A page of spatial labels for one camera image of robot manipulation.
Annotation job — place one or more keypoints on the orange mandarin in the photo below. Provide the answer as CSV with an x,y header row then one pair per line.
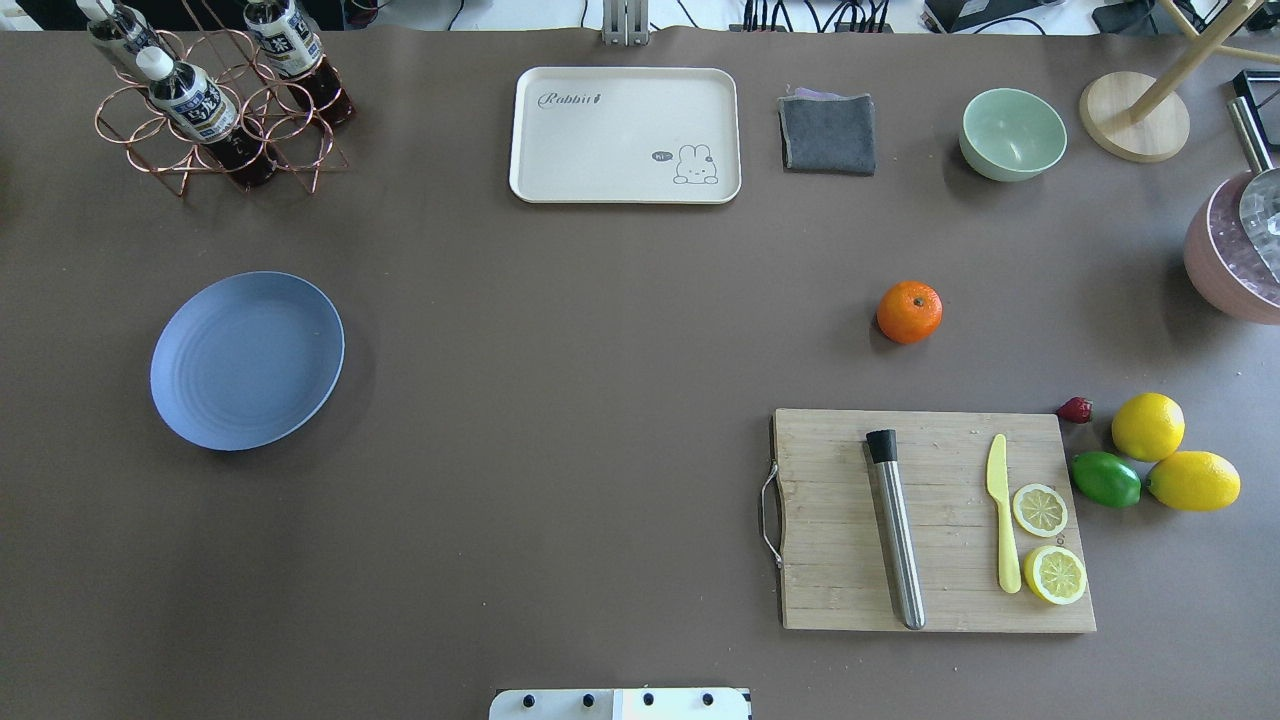
x,y
909,312

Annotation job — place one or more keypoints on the blue plate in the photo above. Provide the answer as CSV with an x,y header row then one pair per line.
x,y
247,361

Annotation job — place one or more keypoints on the cream rabbit tray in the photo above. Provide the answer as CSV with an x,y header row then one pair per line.
x,y
625,135

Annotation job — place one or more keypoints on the steel muddler black tip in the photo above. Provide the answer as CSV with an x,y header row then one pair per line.
x,y
907,588

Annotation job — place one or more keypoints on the wooden cutting board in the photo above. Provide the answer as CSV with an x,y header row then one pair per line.
x,y
834,573

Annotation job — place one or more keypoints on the grey folded cloth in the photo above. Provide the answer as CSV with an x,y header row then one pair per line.
x,y
828,133

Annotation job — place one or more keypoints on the lemon slice upper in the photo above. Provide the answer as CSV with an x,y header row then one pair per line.
x,y
1040,510

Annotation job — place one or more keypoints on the lemon slice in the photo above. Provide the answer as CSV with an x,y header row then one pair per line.
x,y
1040,510
1055,574

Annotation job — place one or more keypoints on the yellow plastic knife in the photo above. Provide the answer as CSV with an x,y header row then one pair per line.
x,y
997,485

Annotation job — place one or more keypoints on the green bowl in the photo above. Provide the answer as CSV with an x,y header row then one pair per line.
x,y
1009,135

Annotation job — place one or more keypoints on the red strawberry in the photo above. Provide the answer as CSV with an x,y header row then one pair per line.
x,y
1077,410

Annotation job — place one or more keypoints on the lemon slice lower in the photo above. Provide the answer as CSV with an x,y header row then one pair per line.
x,y
1055,574

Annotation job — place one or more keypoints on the green lime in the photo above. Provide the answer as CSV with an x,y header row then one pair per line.
x,y
1106,478

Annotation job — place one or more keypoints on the tea bottle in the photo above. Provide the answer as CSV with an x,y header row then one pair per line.
x,y
285,36
197,106
119,32

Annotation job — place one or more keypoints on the yellow lemon upper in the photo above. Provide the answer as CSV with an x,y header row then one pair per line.
x,y
1148,427

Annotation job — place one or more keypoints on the yellow lemon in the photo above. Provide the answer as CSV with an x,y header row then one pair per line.
x,y
1197,481
1148,427

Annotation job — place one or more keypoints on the wooden cup stand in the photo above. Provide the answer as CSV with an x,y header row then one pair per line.
x,y
1140,118

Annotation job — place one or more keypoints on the yellow lemon lower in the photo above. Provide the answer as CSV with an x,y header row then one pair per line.
x,y
1197,481

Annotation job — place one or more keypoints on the pink bowl with ice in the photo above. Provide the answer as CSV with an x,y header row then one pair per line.
x,y
1221,261

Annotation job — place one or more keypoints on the metal ice scoop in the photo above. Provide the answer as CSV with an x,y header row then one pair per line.
x,y
1258,208

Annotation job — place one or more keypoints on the aluminium frame post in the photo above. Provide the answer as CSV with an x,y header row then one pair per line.
x,y
625,23

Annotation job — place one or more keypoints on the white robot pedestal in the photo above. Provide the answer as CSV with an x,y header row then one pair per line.
x,y
623,703

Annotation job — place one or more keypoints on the copper wire bottle rack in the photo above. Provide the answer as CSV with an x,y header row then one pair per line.
x,y
244,103

